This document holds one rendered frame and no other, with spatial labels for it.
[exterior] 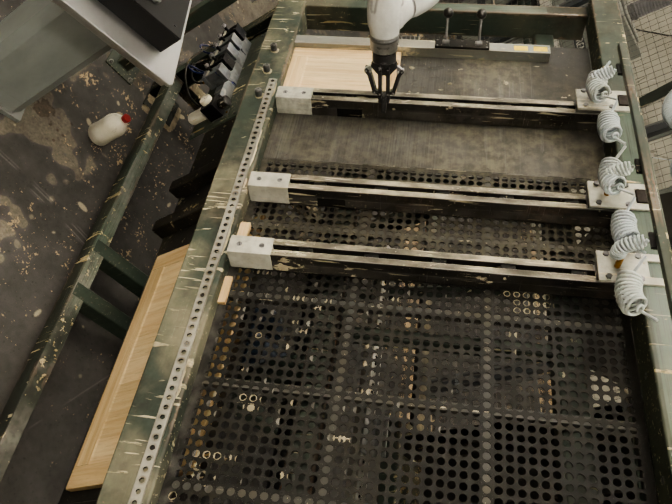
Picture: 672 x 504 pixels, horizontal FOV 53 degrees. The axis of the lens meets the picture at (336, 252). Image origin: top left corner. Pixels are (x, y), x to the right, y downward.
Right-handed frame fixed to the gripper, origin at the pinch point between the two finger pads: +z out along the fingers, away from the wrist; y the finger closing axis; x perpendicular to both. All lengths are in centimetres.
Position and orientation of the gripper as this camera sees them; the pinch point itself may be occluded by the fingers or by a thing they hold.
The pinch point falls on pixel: (384, 102)
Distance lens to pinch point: 230.7
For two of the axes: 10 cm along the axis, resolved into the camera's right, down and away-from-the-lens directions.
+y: 9.9, 0.8, -1.3
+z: 0.5, 6.4, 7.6
